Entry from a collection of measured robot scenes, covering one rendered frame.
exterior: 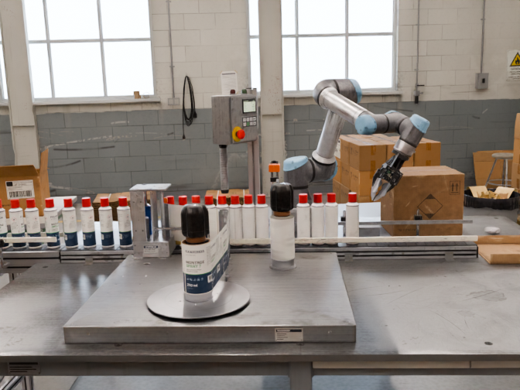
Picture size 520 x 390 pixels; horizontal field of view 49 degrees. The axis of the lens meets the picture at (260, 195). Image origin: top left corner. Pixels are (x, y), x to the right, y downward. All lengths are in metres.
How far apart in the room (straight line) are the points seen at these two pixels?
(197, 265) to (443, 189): 1.24
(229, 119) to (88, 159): 5.79
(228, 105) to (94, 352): 1.07
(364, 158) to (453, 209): 3.16
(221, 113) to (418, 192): 0.89
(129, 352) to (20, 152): 6.61
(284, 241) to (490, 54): 6.85
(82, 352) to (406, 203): 1.47
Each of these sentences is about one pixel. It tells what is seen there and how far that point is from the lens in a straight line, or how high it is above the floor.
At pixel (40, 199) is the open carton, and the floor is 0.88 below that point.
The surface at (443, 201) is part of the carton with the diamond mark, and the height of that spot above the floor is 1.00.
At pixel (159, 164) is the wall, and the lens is 7.81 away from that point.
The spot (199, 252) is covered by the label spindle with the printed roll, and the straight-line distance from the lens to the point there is 1.68.
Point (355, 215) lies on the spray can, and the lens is 2.28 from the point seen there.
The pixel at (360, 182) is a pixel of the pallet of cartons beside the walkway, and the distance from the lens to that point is 5.71.
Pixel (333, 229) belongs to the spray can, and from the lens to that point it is 2.29.
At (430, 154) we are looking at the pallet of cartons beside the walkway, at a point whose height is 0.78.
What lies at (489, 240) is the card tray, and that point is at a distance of 2.59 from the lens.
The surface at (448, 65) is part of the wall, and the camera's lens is 8.34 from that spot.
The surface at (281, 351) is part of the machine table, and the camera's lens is 1.56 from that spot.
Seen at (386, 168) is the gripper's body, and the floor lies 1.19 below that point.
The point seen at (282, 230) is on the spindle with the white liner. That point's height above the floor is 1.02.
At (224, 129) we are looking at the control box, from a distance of 2.26.
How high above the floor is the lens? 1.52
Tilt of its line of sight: 11 degrees down
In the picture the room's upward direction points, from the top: 2 degrees counter-clockwise
